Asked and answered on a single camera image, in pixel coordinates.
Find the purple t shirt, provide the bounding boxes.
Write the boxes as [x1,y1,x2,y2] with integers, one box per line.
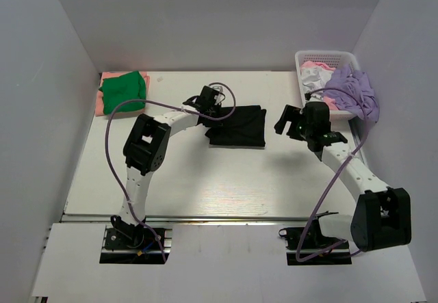
[323,65,379,122]

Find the white plastic laundry basket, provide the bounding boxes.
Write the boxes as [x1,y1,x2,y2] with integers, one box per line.
[295,50,361,105]

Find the folded green t shirt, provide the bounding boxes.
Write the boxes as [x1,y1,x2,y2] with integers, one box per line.
[99,71,148,116]

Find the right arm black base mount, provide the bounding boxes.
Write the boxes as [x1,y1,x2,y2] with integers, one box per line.
[279,226,350,251]

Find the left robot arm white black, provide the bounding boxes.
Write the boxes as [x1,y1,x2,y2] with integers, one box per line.
[105,82,235,248]

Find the black t shirt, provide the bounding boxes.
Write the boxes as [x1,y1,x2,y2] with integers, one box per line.
[199,105,266,148]

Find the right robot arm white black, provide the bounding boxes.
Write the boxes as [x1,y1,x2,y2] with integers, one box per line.
[274,101,412,254]

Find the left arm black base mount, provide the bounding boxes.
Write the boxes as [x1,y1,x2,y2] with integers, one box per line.
[103,215,172,253]

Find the pink t shirt in basket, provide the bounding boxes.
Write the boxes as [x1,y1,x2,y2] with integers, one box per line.
[300,61,338,111]

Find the aluminium rail at table edge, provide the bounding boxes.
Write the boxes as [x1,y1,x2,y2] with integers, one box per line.
[60,121,388,226]

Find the folded salmon pink t shirt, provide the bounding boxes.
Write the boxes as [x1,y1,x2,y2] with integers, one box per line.
[94,71,151,118]

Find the white t shirt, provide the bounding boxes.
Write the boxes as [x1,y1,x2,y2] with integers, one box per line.
[301,66,334,93]

